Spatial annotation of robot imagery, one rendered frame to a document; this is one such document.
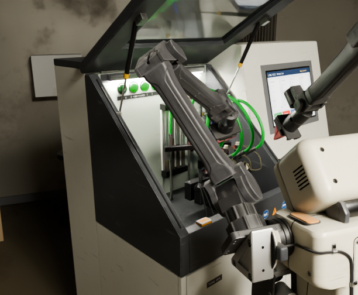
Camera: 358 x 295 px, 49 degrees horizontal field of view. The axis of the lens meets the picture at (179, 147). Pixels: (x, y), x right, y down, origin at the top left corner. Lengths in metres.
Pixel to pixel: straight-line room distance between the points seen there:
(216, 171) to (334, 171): 0.25
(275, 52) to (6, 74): 2.56
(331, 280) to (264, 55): 1.40
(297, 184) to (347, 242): 0.15
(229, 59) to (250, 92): 0.19
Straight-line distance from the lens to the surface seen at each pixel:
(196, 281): 1.50
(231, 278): 1.66
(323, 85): 1.26
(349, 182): 0.88
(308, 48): 2.41
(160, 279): 1.54
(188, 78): 1.06
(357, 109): 4.43
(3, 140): 4.03
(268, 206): 1.70
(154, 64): 0.90
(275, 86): 2.09
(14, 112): 3.96
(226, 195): 0.91
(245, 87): 1.91
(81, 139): 1.77
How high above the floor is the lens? 1.61
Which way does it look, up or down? 17 degrees down
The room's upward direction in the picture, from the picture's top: 1 degrees counter-clockwise
